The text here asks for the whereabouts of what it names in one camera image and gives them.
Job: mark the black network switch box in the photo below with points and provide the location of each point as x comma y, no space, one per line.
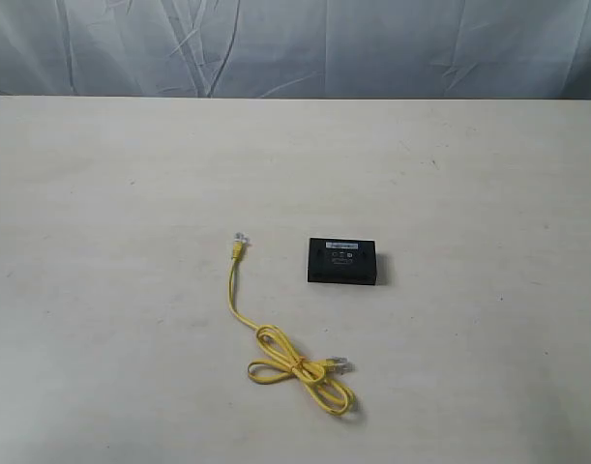
342,261

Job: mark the grey wrinkled backdrop cloth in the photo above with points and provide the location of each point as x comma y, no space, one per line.
297,49

